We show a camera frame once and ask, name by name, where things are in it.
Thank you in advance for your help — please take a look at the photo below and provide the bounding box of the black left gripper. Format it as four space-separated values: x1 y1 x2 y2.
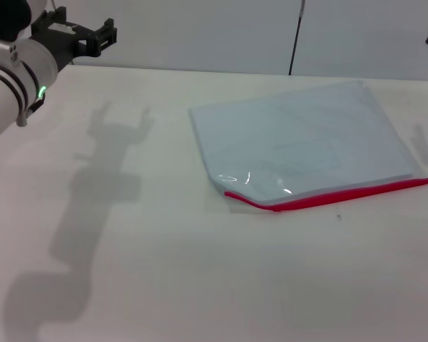
30 6 118 71

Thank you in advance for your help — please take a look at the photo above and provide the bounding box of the clear red-zip document bag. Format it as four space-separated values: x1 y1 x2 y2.
188 80 428 214

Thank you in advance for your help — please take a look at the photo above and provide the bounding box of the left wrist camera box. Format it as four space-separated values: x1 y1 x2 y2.
0 0 49 46

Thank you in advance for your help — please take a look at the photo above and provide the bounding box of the black wall pole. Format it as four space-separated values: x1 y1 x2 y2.
288 0 306 76

